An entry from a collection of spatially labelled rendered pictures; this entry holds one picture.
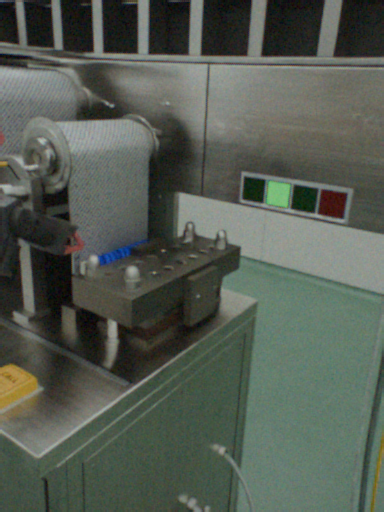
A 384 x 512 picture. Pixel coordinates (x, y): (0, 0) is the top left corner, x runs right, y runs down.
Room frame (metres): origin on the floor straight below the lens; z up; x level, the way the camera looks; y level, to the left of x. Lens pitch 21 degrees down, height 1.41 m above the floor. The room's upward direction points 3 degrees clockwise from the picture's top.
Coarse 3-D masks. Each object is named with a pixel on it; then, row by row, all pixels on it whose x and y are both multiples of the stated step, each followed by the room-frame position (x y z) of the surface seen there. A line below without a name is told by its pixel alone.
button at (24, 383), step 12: (0, 372) 0.68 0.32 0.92; (12, 372) 0.68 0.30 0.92; (24, 372) 0.68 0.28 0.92; (0, 384) 0.64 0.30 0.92; (12, 384) 0.64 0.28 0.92; (24, 384) 0.65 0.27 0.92; (36, 384) 0.66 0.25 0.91; (0, 396) 0.61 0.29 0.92; (12, 396) 0.63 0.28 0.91; (0, 408) 0.61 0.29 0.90
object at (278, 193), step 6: (270, 186) 1.01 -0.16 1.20; (276, 186) 1.00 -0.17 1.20; (282, 186) 1.00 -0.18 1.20; (288, 186) 0.99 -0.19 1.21; (270, 192) 1.01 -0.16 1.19; (276, 192) 1.00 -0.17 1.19; (282, 192) 1.00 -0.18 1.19; (288, 192) 0.99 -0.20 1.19; (270, 198) 1.01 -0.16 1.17; (276, 198) 1.00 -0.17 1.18; (282, 198) 0.99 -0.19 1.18; (276, 204) 1.00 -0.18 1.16; (282, 204) 0.99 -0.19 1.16
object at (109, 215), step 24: (72, 192) 0.91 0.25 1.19; (96, 192) 0.96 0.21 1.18; (120, 192) 1.02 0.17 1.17; (144, 192) 1.09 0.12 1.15; (72, 216) 0.91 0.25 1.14; (96, 216) 0.96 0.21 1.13; (120, 216) 1.02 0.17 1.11; (144, 216) 1.09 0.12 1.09; (72, 240) 0.90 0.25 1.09; (96, 240) 0.96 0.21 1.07; (120, 240) 1.02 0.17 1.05; (72, 264) 0.91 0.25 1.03
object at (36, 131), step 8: (32, 128) 0.95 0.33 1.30; (40, 128) 0.93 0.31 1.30; (32, 136) 0.95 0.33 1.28; (48, 136) 0.92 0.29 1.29; (56, 136) 0.91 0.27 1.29; (56, 144) 0.91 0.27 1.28; (56, 152) 0.91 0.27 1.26; (56, 168) 0.91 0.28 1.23; (40, 176) 0.94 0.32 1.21; (48, 176) 0.93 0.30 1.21; (56, 176) 0.91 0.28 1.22; (48, 184) 0.93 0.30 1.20
